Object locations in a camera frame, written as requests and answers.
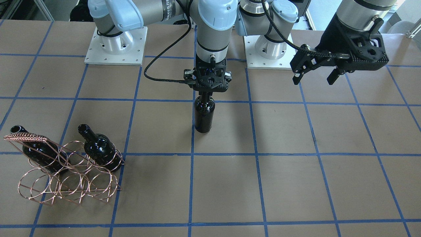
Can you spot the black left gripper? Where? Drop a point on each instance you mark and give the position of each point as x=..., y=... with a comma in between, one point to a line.
x=333, y=37

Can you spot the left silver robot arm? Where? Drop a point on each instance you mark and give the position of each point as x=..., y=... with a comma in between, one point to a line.
x=274, y=19

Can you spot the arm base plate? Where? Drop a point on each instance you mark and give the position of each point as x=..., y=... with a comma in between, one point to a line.
x=124, y=50
x=264, y=54

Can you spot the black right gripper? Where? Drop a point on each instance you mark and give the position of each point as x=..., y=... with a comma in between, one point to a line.
x=187, y=75

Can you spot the dark wine bottle in basket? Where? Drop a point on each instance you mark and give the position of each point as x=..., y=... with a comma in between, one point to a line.
x=100, y=149

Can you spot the copper wire wine basket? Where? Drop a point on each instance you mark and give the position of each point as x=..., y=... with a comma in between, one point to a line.
x=82, y=179

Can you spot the dark wine bottle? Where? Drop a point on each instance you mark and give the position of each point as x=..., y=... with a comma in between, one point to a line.
x=204, y=106
x=100, y=149

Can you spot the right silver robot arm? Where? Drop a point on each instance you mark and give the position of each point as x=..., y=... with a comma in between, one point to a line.
x=120, y=24

